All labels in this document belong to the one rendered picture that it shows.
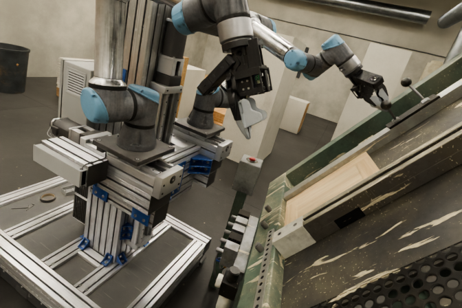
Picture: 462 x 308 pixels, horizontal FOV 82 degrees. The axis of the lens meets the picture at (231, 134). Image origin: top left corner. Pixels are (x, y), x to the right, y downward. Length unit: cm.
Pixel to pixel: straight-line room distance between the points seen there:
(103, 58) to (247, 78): 52
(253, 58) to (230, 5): 11
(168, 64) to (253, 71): 73
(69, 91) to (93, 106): 58
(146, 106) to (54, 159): 40
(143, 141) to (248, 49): 61
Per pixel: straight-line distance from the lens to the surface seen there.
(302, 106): 607
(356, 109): 482
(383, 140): 124
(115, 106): 95
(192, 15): 66
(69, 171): 115
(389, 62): 482
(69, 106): 153
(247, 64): 59
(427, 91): 150
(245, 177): 148
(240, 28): 59
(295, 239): 95
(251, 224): 134
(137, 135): 105
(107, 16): 95
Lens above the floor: 150
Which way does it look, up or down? 18 degrees down
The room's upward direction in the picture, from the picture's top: 15 degrees clockwise
